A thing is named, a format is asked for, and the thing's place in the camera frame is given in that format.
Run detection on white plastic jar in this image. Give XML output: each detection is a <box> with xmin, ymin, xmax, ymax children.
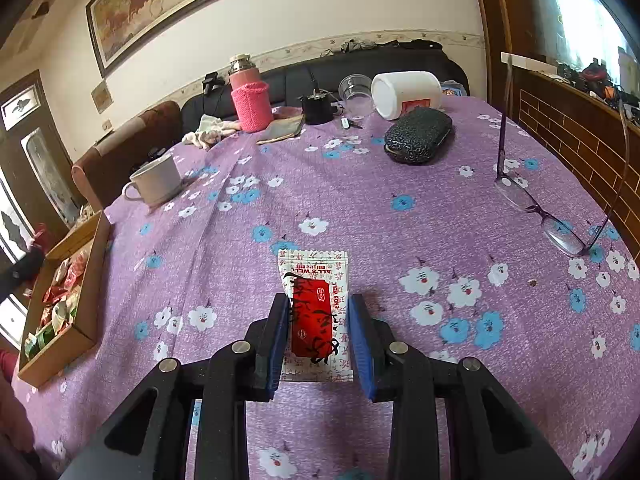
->
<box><xmin>370</xmin><ymin>70</ymin><xmax>444</xmax><ymax>122</ymax></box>

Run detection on cardboard box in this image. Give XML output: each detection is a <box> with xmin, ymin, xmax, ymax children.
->
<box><xmin>16</xmin><ymin>209</ymin><xmax>112</xmax><ymax>389</ymax></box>

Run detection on purple floral tablecloth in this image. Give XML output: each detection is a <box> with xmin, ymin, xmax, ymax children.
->
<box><xmin>10</xmin><ymin>92</ymin><xmax>640</xmax><ymax>480</ymax></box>

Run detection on clear plastic cup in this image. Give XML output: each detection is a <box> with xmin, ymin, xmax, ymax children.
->
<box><xmin>338</xmin><ymin>73</ymin><xmax>377</xmax><ymax>118</ymax></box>

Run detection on black speckled glasses case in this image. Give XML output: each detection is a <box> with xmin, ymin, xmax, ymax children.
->
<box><xmin>383</xmin><ymin>107</ymin><xmax>454</xmax><ymax>165</ymax></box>

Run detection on black sofa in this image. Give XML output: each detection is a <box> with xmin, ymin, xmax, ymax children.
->
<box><xmin>180</xmin><ymin>47</ymin><xmax>471</xmax><ymax>134</ymax></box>

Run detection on pile of snack packets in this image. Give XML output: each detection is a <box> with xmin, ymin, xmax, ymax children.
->
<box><xmin>22</xmin><ymin>252</ymin><xmax>93</xmax><ymax>361</ymax></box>

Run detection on wooden door with glass panes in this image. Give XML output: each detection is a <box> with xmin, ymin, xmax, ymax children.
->
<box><xmin>0</xmin><ymin>69</ymin><xmax>77</xmax><ymax>263</ymax></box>

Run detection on white crumpled cloth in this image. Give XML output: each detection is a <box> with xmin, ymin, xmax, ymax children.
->
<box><xmin>180</xmin><ymin>113</ymin><xmax>242</xmax><ymax>151</ymax></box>

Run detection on brown armchair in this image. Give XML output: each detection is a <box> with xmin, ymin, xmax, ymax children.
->
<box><xmin>71</xmin><ymin>99</ymin><xmax>184</xmax><ymax>212</ymax></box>

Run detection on small black container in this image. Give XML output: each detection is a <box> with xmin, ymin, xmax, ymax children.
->
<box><xmin>299</xmin><ymin>94</ymin><xmax>334</xmax><ymax>127</ymax></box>

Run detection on white and red snack packet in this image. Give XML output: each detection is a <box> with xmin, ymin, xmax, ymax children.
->
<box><xmin>277</xmin><ymin>248</ymin><xmax>357</xmax><ymax>384</ymax></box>

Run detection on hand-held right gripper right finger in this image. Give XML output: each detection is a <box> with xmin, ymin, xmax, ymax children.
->
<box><xmin>348</xmin><ymin>293</ymin><xmax>573</xmax><ymax>480</ymax></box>

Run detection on wooden brick-pattern cabinet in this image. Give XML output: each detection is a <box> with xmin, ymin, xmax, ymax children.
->
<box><xmin>469</xmin><ymin>0</ymin><xmax>640</xmax><ymax>243</ymax></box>

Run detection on framed horse painting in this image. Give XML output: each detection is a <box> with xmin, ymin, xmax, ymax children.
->
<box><xmin>85</xmin><ymin>0</ymin><xmax>292</xmax><ymax>79</ymax></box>

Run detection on pink sleeved thermos bottle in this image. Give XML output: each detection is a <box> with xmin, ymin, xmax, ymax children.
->
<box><xmin>228</xmin><ymin>53</ymin><xmax>276</xmax><ymax>134</ymax></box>

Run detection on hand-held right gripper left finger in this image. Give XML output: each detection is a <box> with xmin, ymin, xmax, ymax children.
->
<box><xmin>60</xmin><ymin>292</ymin><xmax>292</xmax><ymax>480</ymax></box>

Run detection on purple frame eyeglasses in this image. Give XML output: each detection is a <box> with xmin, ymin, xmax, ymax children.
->
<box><xmin>494</xmin><ymin>52</ymin><xmax>632</xmax><ymax>259</ymax></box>

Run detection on small wall picture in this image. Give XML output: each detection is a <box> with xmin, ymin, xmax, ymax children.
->
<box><xmin>91</xmin><ymin>79</ymin><xmax>114</xmax><ymax>114</ymax></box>

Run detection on white mug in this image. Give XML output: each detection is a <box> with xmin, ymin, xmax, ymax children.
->
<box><xmin>121</xmin><ymin>153</ymin><xmax>184</xmax><ymax>207</ymax></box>

